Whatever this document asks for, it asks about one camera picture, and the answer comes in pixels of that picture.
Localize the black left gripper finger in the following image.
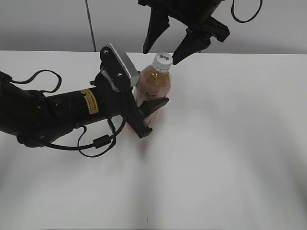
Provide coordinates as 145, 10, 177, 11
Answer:
139, 97, 169, 118

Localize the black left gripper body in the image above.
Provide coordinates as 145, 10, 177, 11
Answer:
90, 71, 152, 138

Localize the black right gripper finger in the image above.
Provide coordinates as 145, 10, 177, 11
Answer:
172, 30, 211, 65
142, 6, 170, 54

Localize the black left camera cable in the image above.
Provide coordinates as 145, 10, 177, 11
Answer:
9, 69, 127, 158

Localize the peach oolong tea bottle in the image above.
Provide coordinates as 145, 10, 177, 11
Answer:
126, 64, 172, 133

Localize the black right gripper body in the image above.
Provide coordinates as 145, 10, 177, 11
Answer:
138, 0, 230, 42

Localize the black right camera cable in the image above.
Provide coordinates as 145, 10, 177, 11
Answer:
231, 0, 264, 23

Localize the black camera cable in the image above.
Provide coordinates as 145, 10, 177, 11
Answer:
231, 0, 264, 23
9, 69, 127, 158

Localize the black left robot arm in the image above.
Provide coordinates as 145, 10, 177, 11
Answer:
0, 73, 168, 148

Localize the white bottle cap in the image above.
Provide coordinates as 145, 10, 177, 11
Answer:
152, 52, 173, 71

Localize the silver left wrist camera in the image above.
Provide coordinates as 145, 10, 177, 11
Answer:
100, 43, 139, 92

